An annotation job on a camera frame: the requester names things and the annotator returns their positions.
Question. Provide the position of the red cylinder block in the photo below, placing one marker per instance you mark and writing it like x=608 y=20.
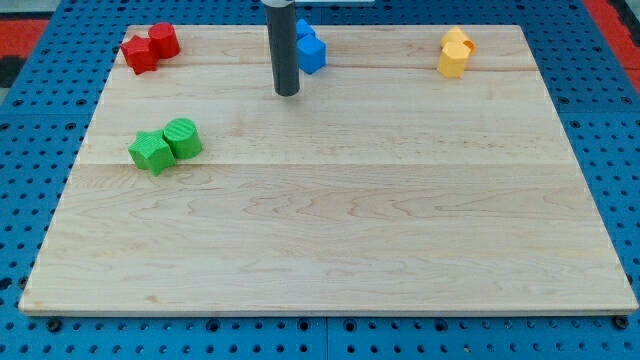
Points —
x=164 y=40

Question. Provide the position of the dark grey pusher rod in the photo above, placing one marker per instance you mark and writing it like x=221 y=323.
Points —
x=281 y=27

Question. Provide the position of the yellow hexagon block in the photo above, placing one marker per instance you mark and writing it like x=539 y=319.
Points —
x=453 y=59

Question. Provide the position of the blue block rear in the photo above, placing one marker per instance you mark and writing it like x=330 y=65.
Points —
x=304 y=29

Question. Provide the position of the light wooden board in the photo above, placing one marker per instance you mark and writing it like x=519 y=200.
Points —
x=381 y=189

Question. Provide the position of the green star block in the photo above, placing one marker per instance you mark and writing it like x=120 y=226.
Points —
x=151 y=152

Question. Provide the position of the red star block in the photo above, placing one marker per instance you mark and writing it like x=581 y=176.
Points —
x=140 y=54

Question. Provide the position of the green cylinder block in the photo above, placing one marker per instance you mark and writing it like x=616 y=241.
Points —
x=183 y=138

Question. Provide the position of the blue cube block front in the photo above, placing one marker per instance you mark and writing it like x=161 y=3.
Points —
x=311 y=54

